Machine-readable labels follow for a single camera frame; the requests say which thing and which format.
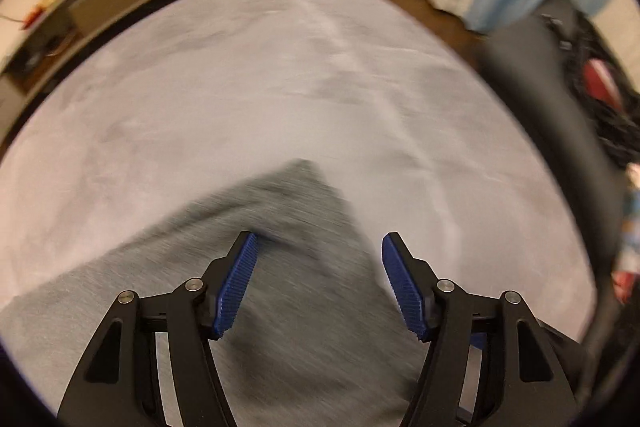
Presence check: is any grey garment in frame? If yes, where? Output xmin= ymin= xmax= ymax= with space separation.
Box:
xmin=0 ymin=159 xmax=426 ymax=427

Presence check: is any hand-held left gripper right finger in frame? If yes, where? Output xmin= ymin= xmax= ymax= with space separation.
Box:
xmin=381 ymin=232 xmax=578 ymax=427

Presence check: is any dark bed frame edge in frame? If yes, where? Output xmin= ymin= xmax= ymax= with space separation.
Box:
xmin=472 ymin=14 xmax=630 ymax=398

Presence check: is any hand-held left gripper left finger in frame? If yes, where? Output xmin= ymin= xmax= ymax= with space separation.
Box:
xmin=56 ymin=230 xmax=260 ymax=427

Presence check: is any pile of dark clothes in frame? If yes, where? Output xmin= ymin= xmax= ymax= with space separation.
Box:
xmin=542 ymin=12 xmax=640 ymax=168

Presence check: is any light grey bed blanket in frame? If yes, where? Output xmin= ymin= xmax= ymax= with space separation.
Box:
xmin=0 ymin=0 xmax=597 ymax=343

